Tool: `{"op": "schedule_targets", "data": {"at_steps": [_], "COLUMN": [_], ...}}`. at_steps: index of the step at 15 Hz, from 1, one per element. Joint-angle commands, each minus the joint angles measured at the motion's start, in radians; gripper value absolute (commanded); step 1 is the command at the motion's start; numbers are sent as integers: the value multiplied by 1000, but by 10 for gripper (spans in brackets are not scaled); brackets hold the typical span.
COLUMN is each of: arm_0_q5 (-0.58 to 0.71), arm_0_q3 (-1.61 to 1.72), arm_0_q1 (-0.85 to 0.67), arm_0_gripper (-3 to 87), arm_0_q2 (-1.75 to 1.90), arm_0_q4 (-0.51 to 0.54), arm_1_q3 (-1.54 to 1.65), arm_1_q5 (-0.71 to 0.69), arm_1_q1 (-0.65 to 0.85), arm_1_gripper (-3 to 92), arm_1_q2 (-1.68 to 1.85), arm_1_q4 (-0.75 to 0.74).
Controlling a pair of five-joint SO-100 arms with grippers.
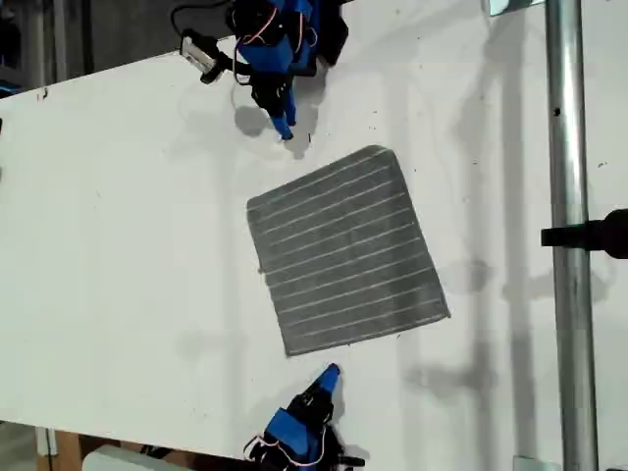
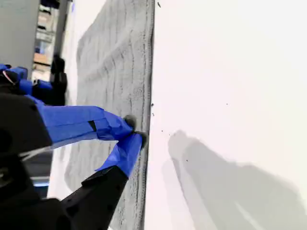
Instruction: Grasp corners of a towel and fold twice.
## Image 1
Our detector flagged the grey striped towel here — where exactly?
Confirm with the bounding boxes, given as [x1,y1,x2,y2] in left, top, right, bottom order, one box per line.
[246,144,451,358]

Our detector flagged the white box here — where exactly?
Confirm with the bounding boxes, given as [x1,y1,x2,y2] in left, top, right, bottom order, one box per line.
[80,445,168,471]

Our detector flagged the wooden table leg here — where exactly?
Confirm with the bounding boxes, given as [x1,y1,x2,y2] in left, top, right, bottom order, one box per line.
[33,425,82,471]

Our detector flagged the black clamp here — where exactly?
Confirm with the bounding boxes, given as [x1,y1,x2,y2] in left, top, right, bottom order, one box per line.
[541,208,628,261]

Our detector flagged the red and white wire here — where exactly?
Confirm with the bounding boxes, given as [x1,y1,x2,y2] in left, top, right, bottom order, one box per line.
[243,430,329,468]
[233,12,285,87]

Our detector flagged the black camera box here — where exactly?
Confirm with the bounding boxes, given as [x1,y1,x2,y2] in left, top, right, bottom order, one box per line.
[179,28,221,75]

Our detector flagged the black camera cable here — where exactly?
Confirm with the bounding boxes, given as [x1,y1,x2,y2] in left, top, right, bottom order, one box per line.
[170,0,237,39]

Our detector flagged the steel post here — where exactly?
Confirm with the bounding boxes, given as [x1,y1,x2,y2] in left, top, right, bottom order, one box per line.
[544,0,601,471]

